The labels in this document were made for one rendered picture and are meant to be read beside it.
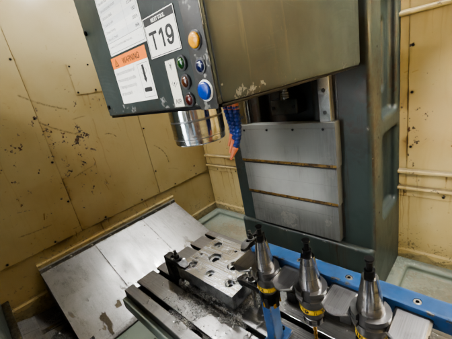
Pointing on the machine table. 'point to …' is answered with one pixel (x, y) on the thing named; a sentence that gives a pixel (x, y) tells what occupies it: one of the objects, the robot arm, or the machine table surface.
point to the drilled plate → (229, 297)
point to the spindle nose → (197, 126)
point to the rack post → (275, 324)
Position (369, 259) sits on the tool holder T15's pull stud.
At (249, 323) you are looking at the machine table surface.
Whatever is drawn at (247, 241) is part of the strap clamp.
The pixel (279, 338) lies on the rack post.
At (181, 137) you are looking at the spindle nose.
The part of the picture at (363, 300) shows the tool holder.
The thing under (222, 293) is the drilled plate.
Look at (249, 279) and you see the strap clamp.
